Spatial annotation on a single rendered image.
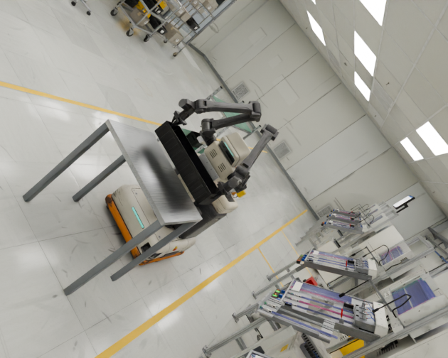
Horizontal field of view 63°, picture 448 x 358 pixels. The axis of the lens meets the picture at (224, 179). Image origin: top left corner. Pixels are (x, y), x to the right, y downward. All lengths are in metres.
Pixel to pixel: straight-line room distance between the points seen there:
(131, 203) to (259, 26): 10.45
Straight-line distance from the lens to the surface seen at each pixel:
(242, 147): 2.55
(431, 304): 2.83
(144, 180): 2.04
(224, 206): 2.87
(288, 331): 2.66
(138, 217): 2.86
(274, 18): 12.75
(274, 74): 12.17
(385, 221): 7.41
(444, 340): 2.94
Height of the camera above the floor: 1.71
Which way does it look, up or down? 16 degrees down
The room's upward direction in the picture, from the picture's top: 54 degrees clockwise
